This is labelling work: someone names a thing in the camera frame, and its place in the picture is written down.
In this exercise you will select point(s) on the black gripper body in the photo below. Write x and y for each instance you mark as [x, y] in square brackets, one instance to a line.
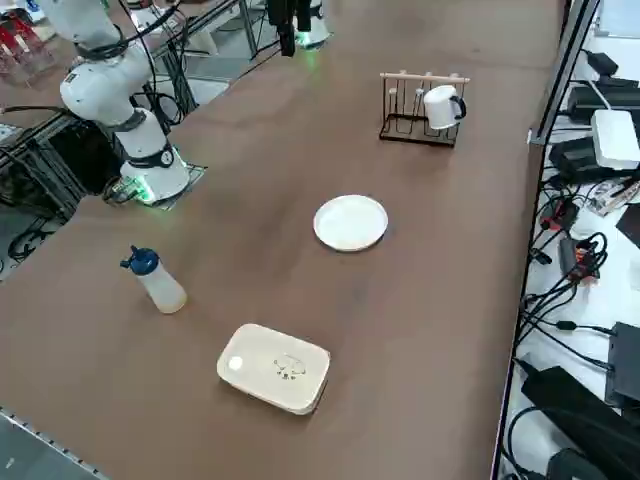
[285, 10]

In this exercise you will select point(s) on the transparent sauce bottle blue cap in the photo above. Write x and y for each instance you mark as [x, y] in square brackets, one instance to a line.
[160, 290]

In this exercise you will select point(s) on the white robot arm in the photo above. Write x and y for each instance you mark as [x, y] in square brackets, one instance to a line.
[319, 36]
[100, 85]

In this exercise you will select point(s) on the white round plate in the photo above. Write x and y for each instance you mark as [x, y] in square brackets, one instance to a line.
[350, 222]

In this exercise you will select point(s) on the red acrylic display stand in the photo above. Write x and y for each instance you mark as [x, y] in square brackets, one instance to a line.
[22, 55]

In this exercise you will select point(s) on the small black power adapter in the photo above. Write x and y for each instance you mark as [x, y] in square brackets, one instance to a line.
[602, 62]

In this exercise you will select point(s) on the white panel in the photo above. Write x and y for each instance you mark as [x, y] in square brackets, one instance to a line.
[622, 17]

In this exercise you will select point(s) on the red black usb hub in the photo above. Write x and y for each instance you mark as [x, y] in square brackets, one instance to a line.
[560, 215]

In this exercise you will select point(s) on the beige lunch box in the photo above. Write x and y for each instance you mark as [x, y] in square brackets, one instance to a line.
[260, 370]

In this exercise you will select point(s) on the white box device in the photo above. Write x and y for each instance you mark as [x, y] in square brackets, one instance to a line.
[617, 140]

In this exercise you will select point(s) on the printed card packet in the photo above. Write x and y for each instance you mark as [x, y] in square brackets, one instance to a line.
[615, 197]

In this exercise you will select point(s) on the orange black adapter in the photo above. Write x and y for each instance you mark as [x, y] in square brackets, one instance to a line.
[575, 260]

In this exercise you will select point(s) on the black box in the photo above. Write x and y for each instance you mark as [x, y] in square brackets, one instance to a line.
[625, 365]

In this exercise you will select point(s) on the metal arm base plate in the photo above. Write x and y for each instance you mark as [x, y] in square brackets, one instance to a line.
[197, 172]

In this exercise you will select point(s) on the black metal frame rack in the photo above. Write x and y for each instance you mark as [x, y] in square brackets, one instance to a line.
[60, 150]

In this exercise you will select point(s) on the aluminium frame post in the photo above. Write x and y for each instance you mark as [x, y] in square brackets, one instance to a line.
[565, 75]

